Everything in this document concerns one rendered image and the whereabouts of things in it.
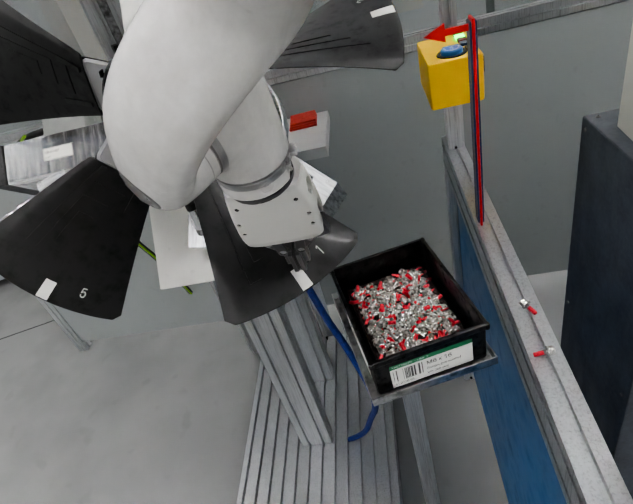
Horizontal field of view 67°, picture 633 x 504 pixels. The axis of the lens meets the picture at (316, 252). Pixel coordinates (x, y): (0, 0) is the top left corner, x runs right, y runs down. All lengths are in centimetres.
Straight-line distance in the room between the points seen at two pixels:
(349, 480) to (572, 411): 95
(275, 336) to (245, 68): 91
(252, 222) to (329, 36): 29
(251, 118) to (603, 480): 48
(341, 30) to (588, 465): 59
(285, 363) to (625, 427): 75
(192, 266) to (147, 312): 120
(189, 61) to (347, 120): 121
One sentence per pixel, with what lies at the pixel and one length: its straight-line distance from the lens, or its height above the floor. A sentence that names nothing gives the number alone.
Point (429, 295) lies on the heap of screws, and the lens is 76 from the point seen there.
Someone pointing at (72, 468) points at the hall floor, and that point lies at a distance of 203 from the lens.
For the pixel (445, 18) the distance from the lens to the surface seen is 144.
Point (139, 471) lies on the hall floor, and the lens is 186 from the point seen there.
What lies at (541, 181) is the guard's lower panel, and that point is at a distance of 173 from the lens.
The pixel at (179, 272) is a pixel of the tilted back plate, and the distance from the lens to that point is 96.
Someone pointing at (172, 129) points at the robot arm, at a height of 127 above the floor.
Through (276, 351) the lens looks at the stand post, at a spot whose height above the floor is 51.
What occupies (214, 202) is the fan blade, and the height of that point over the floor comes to 107.
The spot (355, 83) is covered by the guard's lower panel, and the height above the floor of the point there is 91.
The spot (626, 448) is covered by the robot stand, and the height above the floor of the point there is 30.
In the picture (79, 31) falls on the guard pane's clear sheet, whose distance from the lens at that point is 161.
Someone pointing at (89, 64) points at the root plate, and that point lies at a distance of 82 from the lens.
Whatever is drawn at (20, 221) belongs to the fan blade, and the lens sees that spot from 80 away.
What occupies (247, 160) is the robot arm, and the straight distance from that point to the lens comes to 45.
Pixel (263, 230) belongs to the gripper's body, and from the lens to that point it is 55.
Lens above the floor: 137
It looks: 36 degrees down
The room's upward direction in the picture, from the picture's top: 17 degrees counter-clockwise
